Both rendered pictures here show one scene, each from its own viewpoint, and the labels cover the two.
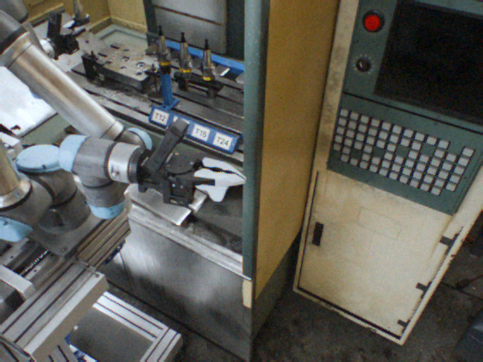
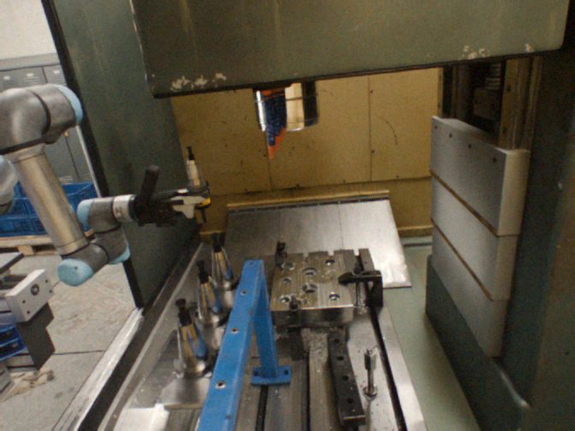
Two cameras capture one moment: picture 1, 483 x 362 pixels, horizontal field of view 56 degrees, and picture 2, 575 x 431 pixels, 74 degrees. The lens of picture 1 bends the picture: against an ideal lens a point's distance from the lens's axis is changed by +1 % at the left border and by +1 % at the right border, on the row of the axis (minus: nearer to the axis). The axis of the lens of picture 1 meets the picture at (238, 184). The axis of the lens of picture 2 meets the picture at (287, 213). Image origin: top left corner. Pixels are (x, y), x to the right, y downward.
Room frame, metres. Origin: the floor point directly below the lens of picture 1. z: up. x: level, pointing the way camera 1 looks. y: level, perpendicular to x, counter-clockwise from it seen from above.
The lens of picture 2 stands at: (1.52, -0.37, 1.63)
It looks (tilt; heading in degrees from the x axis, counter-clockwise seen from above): 22 degrees down; 64
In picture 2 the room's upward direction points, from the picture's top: 7 degrees counter-clockwise
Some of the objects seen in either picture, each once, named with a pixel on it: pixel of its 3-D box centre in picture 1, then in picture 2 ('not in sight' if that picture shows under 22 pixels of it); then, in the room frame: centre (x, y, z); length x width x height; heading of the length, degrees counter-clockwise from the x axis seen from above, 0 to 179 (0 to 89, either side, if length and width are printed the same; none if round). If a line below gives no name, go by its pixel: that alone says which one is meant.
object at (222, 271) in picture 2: (161, 42); (220, 264); (1.69, 0.31, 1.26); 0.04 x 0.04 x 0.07
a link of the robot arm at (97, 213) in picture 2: not in sight; (102, 212); (1.50, 0.78, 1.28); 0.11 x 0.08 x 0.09; 149
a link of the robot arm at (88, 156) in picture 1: (92, 158); not in sight; (0.66, 0.29, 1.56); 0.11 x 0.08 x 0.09; 75
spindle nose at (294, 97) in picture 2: not in sight; (287, 101); (1.98, 0.50, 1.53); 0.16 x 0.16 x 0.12
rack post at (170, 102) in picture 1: (166, 78); (263, 328); (1.77, 0.33, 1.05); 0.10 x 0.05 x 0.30; 149
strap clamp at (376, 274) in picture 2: not in sight; (359, 283); (2.12, 0.43, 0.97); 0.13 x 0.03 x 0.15; 149
